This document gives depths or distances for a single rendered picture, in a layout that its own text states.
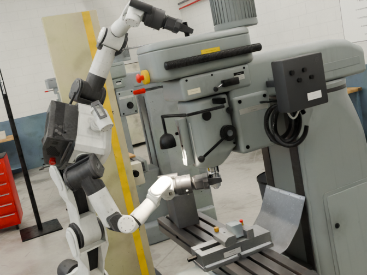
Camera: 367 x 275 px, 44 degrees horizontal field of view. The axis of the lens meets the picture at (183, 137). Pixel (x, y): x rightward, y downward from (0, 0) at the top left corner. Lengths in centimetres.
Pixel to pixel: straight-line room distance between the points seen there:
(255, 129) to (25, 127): 913
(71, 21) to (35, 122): 737
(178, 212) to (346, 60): 116
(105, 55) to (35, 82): 872
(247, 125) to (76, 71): 191
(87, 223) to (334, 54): 150
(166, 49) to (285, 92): 50
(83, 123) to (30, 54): 887
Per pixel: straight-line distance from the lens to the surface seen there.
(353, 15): 718
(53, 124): 205
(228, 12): 205
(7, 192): 641
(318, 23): 773
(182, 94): 188
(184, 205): 248
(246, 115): 201
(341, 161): 227
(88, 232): 244
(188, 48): 188
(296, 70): 185
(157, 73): 185
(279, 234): 228
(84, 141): 204
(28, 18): 1101
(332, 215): 226
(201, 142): 195
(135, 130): 1048
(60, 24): 363
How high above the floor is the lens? 181
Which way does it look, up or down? 10 degrees down
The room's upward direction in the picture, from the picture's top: 11 degrees counter-clockwise
